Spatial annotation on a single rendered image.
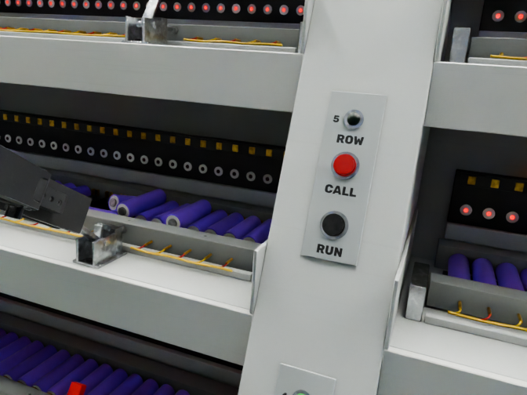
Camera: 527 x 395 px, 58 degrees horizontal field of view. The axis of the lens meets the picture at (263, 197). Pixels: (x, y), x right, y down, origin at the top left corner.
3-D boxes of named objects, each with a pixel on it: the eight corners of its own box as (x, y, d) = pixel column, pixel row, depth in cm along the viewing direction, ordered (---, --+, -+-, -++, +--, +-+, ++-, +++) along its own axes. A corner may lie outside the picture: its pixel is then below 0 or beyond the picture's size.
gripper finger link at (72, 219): (19, 166, 32) (27, 168, 32) (85, 197, 38) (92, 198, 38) (3, 208, 31) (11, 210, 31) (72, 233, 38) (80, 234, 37)
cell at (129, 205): (155, 204, 54) (117, 221, 48) (151, 190, 54) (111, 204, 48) (169, 202, 53) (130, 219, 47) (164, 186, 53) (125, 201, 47)
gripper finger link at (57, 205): (3, 169, 30) (39, 175, 29) (58, 193, 34) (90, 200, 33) (-6, 191, 30) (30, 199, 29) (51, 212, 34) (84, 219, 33)
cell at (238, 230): (261, 233, 51) (236, 251, 45) (245, 230, 52) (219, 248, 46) (262, 216, 51) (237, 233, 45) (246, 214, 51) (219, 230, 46)
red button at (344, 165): (353, 177, 33) (357, 154, 33) (331, 174, 33) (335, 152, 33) (355, 179, 34) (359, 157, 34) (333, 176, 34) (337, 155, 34)
